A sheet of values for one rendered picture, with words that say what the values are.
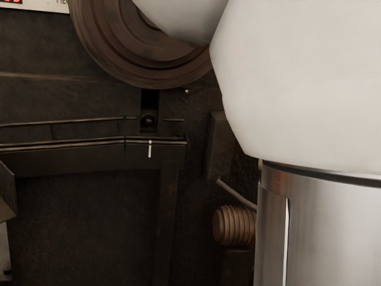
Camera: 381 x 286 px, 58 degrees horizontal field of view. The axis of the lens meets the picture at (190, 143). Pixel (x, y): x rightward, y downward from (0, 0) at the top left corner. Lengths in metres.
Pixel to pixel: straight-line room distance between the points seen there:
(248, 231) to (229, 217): 0.07
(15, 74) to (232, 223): 0.81
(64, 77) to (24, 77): 0.12
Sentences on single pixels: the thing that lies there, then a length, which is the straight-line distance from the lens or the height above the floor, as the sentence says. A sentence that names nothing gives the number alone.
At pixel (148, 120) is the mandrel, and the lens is 1.18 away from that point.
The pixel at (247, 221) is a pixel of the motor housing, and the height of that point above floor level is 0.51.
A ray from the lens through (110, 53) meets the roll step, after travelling 1.00.
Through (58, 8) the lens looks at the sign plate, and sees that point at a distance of 1.15.
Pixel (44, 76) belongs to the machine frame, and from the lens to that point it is 1.18.
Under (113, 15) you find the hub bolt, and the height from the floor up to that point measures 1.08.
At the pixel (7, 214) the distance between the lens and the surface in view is 0.97.
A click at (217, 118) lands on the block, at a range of 1.09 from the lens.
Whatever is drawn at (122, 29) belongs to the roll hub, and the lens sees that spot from 0.92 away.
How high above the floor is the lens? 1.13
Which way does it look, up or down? 22 degrees down
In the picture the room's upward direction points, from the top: 6 degrees clockwise
